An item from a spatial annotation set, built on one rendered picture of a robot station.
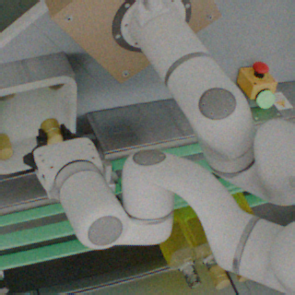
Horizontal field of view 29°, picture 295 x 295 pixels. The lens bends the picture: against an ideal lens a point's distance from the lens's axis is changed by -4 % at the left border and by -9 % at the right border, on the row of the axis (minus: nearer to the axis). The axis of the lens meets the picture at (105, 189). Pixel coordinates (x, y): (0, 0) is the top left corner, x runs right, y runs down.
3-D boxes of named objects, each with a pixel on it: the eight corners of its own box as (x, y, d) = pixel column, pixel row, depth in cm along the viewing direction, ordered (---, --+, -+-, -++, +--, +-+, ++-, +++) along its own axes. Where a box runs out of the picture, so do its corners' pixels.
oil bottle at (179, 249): (137, 202, 134) (172, 277, 121) (140, 185, 129) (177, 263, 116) (160, 196, 135) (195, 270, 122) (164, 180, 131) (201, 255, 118)
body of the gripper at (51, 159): (50, 213, 92) (34, 177, 101) (112, 198, 94) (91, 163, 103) (44, 171, 87) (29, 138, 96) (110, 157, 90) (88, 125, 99)
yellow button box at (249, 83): (233, 88, 135) (247, 108, 130) (239, 64, 129) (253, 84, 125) (256, 85, 136) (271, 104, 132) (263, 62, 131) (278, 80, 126)
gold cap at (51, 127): (39, 120, 104) (45, 135, 101) (58, 115, 105) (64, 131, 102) (40, 134, 107) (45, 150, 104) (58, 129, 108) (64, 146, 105)
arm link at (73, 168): (53, 219, 90) (48, 209, 92) (108, 206, 92) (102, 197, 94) (47, 178, 86) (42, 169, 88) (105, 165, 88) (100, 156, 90)
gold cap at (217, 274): (206, 275, 120) (214, 291, 118) (209, 266, 118) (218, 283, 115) (220, 270, 121) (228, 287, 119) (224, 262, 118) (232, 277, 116)
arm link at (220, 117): (208, 40, 86) (260, 110, 77) (223, 88, 97) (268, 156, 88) (156, 65, 87) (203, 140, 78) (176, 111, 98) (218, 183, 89)
